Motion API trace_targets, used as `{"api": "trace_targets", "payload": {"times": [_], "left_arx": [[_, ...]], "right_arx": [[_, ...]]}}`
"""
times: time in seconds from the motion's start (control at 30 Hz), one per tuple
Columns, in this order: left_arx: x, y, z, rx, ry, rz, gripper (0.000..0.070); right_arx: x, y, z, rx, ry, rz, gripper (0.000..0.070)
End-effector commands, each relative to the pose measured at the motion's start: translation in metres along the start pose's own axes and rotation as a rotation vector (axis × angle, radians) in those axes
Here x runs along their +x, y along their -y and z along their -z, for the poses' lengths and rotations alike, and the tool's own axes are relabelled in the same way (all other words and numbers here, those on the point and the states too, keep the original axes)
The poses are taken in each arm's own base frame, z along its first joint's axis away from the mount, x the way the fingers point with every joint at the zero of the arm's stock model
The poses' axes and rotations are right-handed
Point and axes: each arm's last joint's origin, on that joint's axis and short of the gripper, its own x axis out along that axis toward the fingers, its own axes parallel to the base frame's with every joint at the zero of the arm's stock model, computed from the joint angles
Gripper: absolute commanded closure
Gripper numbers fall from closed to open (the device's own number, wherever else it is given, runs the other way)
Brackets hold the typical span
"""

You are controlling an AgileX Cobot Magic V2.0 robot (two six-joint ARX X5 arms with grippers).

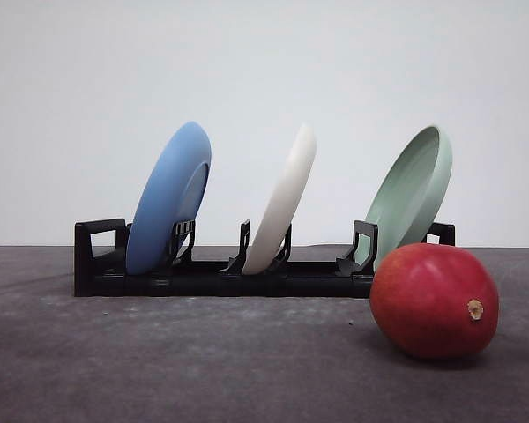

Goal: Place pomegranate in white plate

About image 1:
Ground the white plate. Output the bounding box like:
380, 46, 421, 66
242, 124, 317, 275

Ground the red pomegranate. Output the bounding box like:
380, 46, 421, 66
369, 243, 500, 360

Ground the blue plate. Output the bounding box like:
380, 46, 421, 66
126, 122, 212, 275

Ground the green plate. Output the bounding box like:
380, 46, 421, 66
354, 125, 452, 271

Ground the black plastic dish rack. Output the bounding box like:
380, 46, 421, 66
74, 218, 456, 298

